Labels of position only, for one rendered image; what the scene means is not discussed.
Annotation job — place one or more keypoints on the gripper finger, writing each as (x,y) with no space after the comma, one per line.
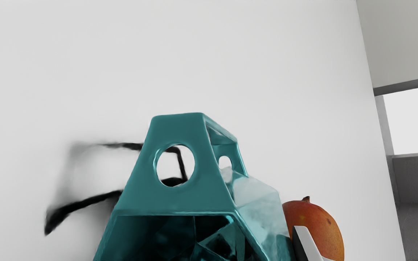
(305,244)

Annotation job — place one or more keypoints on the teal faceted mug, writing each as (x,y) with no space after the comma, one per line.
(180,201)

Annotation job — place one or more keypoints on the orange red mango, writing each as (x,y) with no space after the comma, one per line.
(318,221)

